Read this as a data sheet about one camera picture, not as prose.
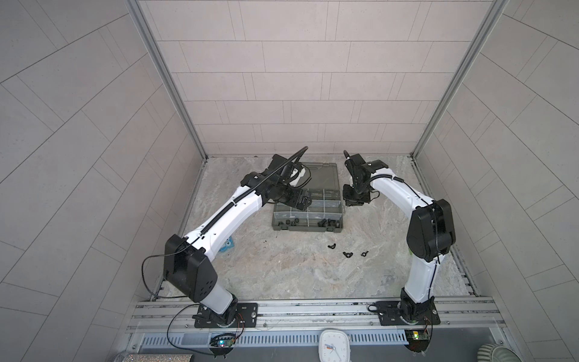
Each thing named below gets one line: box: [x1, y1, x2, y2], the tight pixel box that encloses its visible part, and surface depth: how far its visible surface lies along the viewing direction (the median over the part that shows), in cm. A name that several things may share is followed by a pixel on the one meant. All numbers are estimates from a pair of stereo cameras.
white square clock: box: [318, 328, 351, 362], surface depth 65 cm
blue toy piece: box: [218, 235, 235, 253], surface depth 86 cm
